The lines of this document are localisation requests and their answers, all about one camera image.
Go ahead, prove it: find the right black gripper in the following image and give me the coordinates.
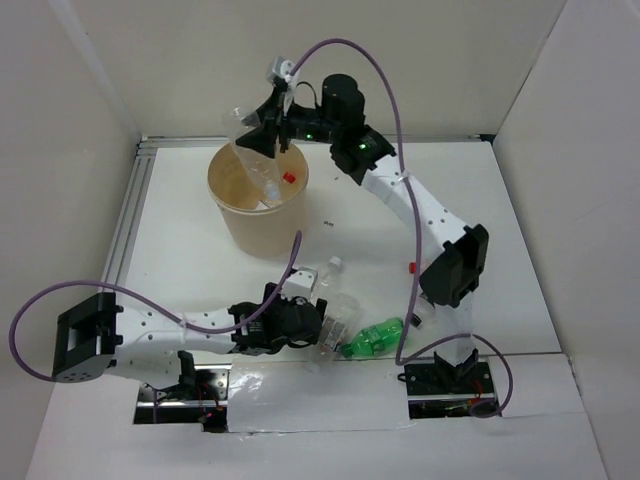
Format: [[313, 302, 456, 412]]
[[236, 88, 340, 159]]

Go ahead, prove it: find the clear ribbed bottle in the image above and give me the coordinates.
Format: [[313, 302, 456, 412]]
[[222, 106, 282, 207]]

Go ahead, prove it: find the clear bottle printed label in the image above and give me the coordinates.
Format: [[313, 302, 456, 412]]
[[306, 293, 362, 373]]

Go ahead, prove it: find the large crushed clear bottle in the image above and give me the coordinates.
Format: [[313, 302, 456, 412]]
[[312, 256, 343, 301]]

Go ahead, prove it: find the green Sprite bottle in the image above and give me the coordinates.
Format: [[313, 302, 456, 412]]
[[340, 317, 404, 359]]

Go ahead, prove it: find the clear bottle black label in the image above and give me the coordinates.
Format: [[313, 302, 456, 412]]
[[411, 295, 436, 329]]

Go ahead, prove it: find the small clear red-cap bottle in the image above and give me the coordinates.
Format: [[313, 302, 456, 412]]
[[283, 172, 296, 184]]

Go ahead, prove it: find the clear cola bottle red cap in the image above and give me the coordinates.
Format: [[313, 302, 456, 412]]
[[408, 259, 432, 274]]

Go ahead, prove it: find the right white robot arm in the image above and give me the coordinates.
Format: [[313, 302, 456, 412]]
[[229, 74, 489, 392]]

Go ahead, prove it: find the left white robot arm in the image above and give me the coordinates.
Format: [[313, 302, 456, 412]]
[[52, 292, 327, 399]]

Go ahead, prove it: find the beige round bin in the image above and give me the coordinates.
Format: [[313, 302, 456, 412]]
[[207, 144, 309, 258]]

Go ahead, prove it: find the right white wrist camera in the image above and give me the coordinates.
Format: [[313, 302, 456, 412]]
[[267, 56, 299, 114]]

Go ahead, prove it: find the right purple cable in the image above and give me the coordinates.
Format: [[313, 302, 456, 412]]
[[290, 38, 516, 418]]

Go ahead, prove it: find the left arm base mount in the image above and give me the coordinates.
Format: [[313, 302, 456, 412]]
[[133, 360, 231, 433]]

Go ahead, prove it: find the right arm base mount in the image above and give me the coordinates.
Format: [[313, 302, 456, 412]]
[[397, 349, 499, 420]]

